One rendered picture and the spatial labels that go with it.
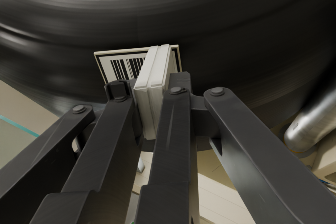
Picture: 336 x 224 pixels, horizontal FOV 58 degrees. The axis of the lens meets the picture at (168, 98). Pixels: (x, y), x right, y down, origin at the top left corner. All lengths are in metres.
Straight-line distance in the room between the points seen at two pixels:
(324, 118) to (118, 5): 0.26
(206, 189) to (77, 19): 7.97
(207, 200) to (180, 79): 7.95
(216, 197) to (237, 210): 0.59
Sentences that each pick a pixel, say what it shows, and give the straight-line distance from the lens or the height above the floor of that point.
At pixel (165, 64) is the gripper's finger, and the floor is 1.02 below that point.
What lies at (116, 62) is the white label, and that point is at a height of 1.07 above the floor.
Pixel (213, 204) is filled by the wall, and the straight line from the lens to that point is 8.09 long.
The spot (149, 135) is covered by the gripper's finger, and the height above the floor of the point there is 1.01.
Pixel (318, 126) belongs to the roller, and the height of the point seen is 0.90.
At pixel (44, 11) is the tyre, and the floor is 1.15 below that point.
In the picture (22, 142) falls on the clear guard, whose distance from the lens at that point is 1.14.
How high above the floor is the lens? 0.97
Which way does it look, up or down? 17 degrees up
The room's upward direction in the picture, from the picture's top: 68 degrees counter-clockwise
